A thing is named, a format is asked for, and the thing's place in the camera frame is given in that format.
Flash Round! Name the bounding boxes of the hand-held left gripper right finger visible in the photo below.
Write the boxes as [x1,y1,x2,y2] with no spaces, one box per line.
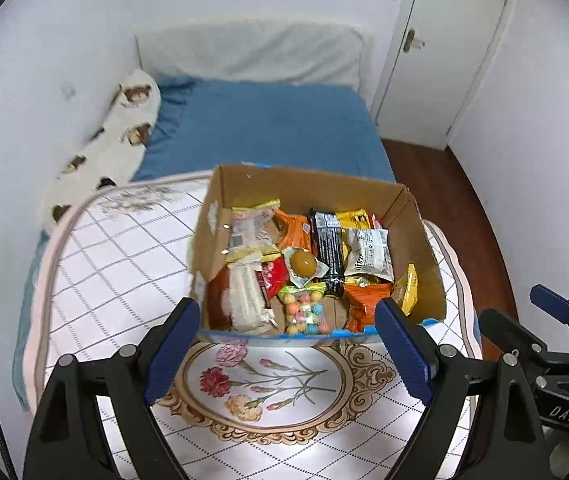
[373,298,553,480]

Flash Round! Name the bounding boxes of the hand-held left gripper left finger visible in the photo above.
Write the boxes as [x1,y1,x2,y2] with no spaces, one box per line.
[23,298,201,480]

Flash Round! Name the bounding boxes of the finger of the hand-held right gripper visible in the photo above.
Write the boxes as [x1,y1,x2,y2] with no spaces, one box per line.
[479,308,545,368]
[529,284,569,358]

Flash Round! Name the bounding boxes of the orange red snack packet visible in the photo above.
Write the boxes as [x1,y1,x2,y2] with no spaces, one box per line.
[343,282,395,333]

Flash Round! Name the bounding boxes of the dark red snack packet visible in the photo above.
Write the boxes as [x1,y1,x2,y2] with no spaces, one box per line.
[208,267,232,328]

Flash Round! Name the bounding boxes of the long silver white packet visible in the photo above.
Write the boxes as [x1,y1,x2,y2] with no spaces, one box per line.
[227,265,278,332]

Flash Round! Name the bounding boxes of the white printed snack packet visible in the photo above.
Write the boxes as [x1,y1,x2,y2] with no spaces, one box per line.
[343,227,395,281]

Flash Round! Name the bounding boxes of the colourful candy ball bag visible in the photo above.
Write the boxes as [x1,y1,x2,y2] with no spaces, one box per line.
[277,282,328,336]

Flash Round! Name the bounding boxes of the cardboard box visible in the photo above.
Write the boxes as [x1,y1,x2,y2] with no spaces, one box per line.
[189,162,448,338]

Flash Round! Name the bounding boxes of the red and white packet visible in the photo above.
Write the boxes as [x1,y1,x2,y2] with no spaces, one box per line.
[259,255,290,301]

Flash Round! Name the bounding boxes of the clear braised egg packet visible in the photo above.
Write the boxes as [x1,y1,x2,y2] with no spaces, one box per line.
[284,247,328,288]

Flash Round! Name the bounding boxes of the white packet with yellow edge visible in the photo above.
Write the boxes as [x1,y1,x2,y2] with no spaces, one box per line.
[229,200,281,248]

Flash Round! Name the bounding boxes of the black snack packet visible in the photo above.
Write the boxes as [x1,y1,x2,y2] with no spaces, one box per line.
[309,208,353,296]

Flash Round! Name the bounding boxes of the yellow snack packet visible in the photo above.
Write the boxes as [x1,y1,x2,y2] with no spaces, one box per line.
[337,210,383,231]

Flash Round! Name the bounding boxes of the bear print body pillow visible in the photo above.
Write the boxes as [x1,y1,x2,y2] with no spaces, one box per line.
[39,69,161,226]

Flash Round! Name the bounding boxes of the blue bed sheet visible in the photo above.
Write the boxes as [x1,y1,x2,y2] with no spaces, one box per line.
[13,76,396,411]

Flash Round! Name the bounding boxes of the white door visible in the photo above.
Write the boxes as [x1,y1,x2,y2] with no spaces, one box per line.
[372,0,518,151]

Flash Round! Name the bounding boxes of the grey textured pillow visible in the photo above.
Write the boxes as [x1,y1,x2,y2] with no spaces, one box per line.
[133,19,375,93]

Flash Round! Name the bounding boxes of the metal door handle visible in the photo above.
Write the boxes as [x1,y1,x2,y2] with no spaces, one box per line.
[402,29,425,54]

